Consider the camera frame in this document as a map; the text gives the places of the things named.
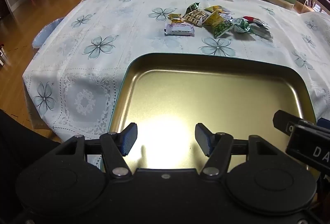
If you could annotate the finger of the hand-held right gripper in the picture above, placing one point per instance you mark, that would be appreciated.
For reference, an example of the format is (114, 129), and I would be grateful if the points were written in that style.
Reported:
(282, 119)

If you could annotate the blue cushioned stool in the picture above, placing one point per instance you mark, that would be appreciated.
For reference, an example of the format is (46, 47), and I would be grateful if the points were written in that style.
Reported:
(45, 33)

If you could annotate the yellow green snack packet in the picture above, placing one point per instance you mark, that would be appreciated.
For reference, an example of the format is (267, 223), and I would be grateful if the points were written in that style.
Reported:
(216, 24)

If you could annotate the small gold candy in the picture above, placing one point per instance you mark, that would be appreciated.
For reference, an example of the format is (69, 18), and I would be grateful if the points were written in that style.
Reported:
(174, 17)

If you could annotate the green leaf print packet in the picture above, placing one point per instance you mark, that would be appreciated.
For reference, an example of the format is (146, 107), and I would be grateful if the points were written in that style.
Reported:
(241, 25)

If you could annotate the grey white snack packet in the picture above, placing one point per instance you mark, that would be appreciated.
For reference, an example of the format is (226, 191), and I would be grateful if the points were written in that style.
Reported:
(263, 31)

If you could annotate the gold metal tray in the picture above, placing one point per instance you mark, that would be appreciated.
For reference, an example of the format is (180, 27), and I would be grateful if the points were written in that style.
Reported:
(206, 89)

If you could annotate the red white snack packet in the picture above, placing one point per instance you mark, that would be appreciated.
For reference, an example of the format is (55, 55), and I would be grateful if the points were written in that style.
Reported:
(252, 19)

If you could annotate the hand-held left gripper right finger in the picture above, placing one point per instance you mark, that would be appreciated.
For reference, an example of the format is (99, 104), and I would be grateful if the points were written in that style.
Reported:
(202, 137)

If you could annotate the white floral tablecloth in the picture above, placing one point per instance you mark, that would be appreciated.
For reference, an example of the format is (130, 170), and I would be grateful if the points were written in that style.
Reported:
(108, 46)

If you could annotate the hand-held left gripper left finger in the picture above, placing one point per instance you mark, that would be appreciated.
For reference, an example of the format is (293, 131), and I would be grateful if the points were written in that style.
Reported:
(130, 137)

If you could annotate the brown spotted snack packet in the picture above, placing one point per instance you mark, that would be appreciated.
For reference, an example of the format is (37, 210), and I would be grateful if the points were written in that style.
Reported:
(194, 17)

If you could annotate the white bar snack packet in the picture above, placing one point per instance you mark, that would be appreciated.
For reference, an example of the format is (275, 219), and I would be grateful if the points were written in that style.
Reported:
(179, 29)

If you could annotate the small green candy packet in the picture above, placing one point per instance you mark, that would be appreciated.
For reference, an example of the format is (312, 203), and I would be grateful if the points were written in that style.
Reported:
(192, 8)

